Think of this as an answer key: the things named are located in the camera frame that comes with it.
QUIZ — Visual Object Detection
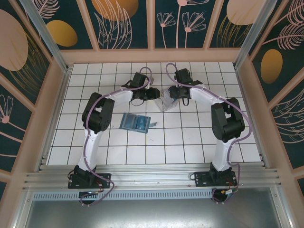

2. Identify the clear plastic packaging box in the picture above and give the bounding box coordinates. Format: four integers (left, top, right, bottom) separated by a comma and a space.
153, 91, 179, 113

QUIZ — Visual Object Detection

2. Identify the teal leather card holder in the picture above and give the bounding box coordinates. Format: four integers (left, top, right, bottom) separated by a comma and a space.
119, 113, 157, 133

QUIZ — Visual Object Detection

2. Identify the white printed credit card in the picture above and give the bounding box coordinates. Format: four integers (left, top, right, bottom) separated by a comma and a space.
162, 93, 174, 108

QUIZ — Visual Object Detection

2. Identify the grey metal sheet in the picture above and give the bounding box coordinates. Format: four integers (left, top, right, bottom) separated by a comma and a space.
22, 199, 289, 228

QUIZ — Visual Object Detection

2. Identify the aluminium mounting rail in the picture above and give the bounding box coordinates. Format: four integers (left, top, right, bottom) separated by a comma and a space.
22, 163, 283, 191

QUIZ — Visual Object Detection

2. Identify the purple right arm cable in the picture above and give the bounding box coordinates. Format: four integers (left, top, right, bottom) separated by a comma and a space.
165, 63, 253, 205

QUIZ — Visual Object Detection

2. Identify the aluminium corner post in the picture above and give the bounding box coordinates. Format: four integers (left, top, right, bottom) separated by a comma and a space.
233, 0, 278, 70
19, 0, 72, 73

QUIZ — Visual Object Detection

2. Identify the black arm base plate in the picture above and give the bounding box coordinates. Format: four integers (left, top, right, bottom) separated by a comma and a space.
194, 171, 238, 188
68, 172, 112, 190

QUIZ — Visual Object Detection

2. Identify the slotted grey cable duct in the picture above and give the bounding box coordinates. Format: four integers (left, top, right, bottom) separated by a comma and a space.
32, 190, 214, 201

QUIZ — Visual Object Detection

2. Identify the green circuit board with wires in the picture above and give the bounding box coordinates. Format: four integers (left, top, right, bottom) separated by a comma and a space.
213, 187, 238, 204

